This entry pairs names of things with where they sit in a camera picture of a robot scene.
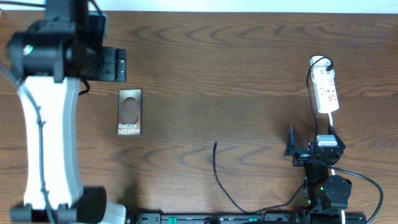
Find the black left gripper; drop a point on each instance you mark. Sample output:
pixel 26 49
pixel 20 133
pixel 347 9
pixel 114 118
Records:
pixel 117 65

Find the white USB charger adapter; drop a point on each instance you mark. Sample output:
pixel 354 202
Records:
pixel 321 65

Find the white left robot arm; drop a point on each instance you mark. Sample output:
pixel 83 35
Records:
pixel 51 65

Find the white power strip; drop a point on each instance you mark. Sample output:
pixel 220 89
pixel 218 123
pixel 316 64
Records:
pixel 325 90

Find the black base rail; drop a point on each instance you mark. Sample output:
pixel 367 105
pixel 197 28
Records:
pixel 156 218

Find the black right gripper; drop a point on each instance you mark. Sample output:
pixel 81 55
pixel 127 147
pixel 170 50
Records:
pixel 302 155

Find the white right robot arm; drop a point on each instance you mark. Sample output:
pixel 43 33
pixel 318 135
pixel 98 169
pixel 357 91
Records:
pixel 327 194

